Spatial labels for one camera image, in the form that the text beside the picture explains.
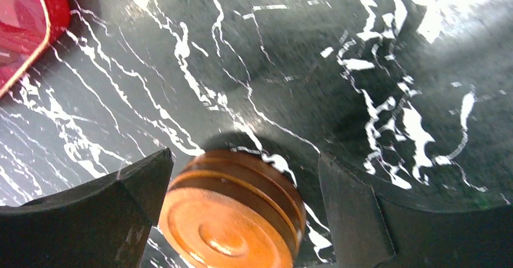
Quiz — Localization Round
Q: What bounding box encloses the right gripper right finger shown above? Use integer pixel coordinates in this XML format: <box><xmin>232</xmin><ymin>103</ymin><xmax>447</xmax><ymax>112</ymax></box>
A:
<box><xmin>318</xmin><ymin>152</ymin><xmax>512</xmax><ymax>267</ymax></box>

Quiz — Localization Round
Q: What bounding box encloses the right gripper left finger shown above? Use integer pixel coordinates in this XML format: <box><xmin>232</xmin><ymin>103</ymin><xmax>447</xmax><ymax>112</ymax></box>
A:
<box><xmin>1</xmin><ymin>148</ymin><xmax>174</xmax><ymax>267</ymax></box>

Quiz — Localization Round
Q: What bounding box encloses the round brown wooden box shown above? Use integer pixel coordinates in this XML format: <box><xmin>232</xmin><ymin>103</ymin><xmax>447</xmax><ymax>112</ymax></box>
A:
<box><xmin>158</xmin><ymin>150</ymin><xmax>306</xmax><ymax>267</ymax></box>

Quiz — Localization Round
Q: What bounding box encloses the red rectangular tray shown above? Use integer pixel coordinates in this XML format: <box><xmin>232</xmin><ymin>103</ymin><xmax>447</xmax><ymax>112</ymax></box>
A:
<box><xmin>1</xmin><ymin>0</ymin><xmax>71</xmax><ymax>95</ymax></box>

